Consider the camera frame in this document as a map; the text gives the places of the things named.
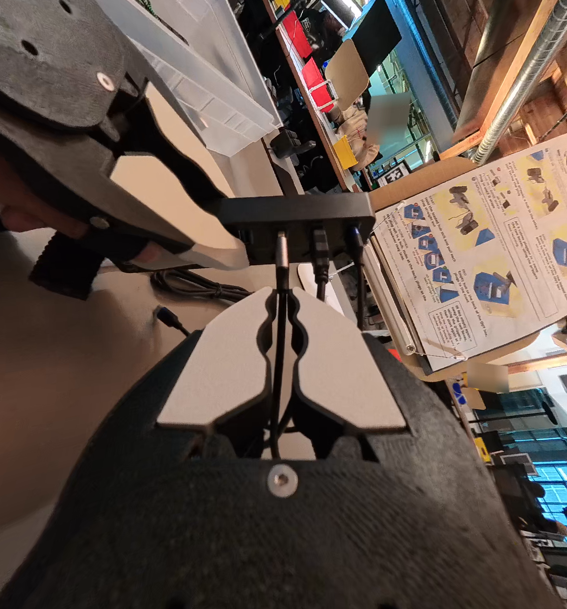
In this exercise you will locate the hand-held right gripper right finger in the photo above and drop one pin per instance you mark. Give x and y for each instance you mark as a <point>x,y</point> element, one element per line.
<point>355,380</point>

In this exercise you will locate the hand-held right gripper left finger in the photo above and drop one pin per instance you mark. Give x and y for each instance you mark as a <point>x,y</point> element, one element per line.
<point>212,376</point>

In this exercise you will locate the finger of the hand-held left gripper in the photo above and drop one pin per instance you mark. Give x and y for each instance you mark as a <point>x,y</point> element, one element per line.
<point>193,152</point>
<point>169,204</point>

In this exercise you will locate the clear plastic bin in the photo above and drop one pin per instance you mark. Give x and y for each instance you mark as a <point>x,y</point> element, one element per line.
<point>217,71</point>

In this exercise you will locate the black USB hub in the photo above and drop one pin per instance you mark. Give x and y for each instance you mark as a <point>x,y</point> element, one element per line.
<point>302,209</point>

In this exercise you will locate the grey desk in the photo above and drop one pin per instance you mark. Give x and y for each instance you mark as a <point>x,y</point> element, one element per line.
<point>50,380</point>

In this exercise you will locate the person's left hand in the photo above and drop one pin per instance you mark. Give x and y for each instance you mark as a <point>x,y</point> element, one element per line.
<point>36,221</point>

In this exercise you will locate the black power adapter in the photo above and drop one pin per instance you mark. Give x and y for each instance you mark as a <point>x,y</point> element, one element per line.
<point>283,142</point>

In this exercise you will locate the wooden table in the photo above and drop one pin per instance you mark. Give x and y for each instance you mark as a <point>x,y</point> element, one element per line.
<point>331,142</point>

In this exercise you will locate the red plastic bin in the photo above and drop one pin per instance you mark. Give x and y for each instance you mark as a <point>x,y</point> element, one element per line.
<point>295,33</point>
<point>319,85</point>

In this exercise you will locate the yellow plastic bin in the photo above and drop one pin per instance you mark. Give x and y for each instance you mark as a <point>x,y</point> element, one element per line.
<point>345,152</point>

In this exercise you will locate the black white tag sign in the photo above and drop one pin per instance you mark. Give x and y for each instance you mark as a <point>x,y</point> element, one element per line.
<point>393,173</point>

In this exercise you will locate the printed instruction sheet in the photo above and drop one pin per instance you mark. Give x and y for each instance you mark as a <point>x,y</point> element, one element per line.
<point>502,238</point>

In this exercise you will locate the metal air duct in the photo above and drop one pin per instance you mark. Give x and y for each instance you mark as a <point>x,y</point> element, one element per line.
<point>526,71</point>

